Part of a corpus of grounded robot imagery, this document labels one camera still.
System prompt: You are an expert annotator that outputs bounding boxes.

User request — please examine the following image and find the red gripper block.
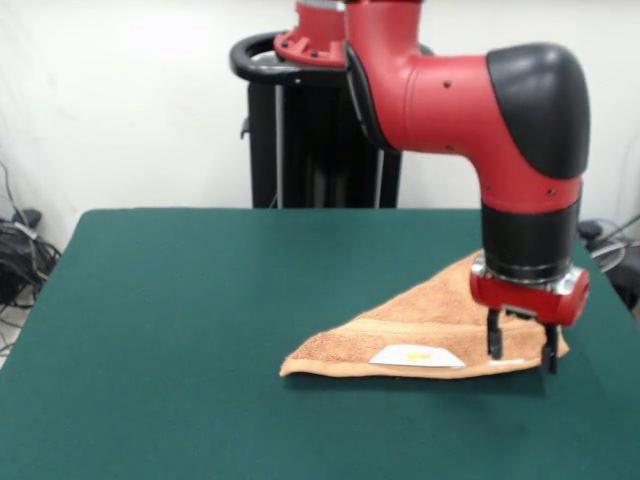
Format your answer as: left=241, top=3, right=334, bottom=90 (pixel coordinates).
left=469, top=267, right=592, bottom=375

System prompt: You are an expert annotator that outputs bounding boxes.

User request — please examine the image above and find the tan terry towel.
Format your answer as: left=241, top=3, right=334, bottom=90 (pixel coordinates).
left=278, top=249, right=571, bottom=380

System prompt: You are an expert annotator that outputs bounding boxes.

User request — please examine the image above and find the dark green table cloth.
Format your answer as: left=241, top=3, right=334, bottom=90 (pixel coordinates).
left=0, top=207, right=640, bottom=480

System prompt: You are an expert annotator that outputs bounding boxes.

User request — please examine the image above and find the black cable tangle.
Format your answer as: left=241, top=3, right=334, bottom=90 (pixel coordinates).
left=0, top=159, right=64, bottom=356
left=577, top=214, right=640, bottom=311

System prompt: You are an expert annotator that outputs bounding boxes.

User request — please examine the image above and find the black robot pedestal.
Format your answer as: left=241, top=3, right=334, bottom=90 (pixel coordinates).
left=229, top=32, right=436, bottom=209

